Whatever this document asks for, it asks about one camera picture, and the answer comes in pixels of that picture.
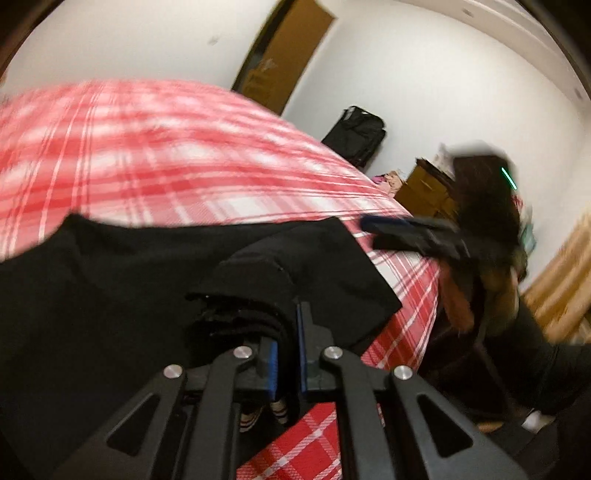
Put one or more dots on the pile of clothes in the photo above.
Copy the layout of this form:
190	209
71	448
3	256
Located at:
390	181

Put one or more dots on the black pants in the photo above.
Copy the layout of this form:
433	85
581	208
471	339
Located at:
138	300

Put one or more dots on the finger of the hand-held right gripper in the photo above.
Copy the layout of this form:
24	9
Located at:
415	242
397	223

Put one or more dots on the brown wooden door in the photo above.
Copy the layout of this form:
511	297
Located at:
300	50

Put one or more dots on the person's right hand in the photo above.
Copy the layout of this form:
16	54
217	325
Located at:
459	300

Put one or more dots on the dark door frame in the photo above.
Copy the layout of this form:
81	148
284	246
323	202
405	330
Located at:
251	50

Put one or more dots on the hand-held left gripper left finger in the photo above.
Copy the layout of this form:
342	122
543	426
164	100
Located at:
271	374

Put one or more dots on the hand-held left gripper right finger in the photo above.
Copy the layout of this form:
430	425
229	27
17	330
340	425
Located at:
303	355

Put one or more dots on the red plaid bed sheet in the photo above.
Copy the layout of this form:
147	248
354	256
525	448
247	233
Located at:
184	152

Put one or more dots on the brown wooden cabinet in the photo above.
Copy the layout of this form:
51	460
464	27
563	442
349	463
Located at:
427	194

